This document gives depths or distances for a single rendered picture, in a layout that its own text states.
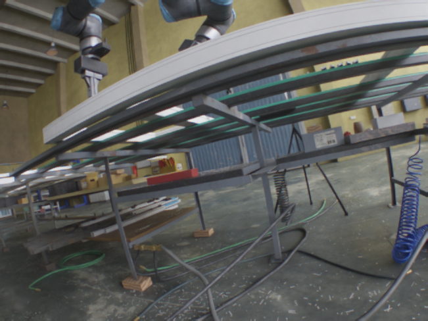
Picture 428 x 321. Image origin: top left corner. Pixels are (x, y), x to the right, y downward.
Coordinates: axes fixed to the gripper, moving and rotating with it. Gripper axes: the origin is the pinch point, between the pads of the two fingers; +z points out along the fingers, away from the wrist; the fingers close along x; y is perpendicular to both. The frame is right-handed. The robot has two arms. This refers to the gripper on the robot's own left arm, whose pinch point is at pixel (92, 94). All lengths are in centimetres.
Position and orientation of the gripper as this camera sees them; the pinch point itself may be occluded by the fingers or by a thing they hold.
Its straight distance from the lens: 86.5
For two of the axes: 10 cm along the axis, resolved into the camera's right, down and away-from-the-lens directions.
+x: -3.6, 0.5, -9.3
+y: -9.1, 2.0, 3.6
